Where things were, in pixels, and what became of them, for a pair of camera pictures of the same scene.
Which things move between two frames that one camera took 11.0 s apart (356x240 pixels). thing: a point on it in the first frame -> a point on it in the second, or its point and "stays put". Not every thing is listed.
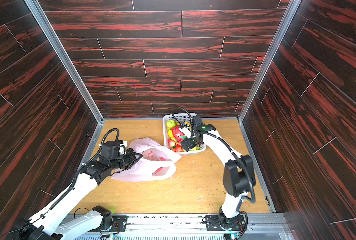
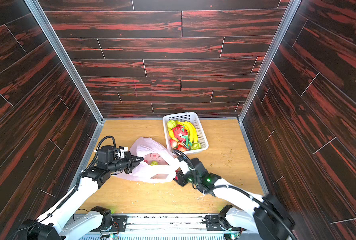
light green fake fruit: x=170 y=124 stays put
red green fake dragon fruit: x=178 y=134 stays put
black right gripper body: x=190 y=143 -> x=182 y=175
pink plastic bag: x=156 y=163 stays put
